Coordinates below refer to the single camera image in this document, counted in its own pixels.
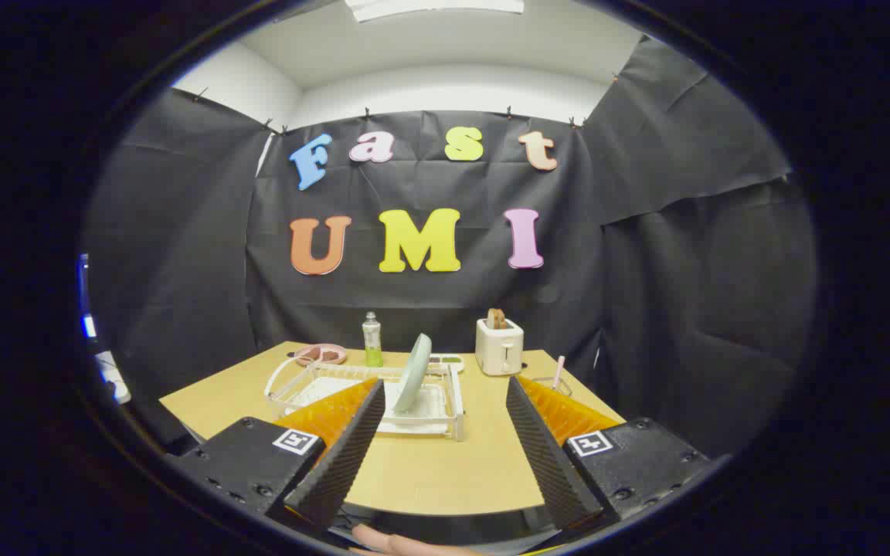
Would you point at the small white divided tray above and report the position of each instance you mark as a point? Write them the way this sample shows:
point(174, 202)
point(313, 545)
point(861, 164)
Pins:
point(449, 361)

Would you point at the pink plate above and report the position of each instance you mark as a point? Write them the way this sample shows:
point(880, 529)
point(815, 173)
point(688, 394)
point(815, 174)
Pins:
point(310, 357)

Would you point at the cream toaster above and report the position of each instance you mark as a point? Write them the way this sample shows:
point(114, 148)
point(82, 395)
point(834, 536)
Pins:
point(499, 351)

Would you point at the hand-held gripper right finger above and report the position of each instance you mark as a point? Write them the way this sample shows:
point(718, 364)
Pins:
point(549, 455)

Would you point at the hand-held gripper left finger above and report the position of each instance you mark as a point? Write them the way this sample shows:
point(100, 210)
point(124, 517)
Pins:
point(344, 455)

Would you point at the green liquid clear bottle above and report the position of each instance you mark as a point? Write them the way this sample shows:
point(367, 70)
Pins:
point(372, 344)

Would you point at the pale green plate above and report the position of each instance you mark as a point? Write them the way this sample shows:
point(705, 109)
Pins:
point(414, 374)

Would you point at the black backdrop cloth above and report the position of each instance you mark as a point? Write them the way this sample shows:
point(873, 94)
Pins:
point(646, 309)

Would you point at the brown bread slice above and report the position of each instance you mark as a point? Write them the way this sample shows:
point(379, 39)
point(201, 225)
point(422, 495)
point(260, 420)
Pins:
point(496, 318)

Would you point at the ceiling light panel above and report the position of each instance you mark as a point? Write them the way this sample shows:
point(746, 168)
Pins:
point(433, 6)

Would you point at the bright screen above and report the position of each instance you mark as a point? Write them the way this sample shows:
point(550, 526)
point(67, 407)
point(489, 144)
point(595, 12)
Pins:
point(87, 324)

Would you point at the white drip tray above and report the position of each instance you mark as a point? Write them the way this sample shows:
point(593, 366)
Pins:
point(429, 405)

